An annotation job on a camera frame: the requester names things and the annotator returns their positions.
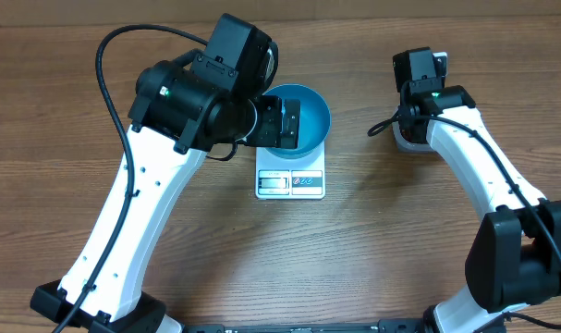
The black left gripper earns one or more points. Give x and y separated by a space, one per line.
273 136

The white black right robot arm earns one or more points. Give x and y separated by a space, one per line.
515 258

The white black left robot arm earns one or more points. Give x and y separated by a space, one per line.
215 93

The teal blue bowl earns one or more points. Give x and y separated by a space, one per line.
314 123

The white digital kitchen scale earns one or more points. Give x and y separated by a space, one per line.
279 178

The clear plastic container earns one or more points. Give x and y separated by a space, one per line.
405 144

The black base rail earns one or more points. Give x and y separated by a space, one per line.
382 326

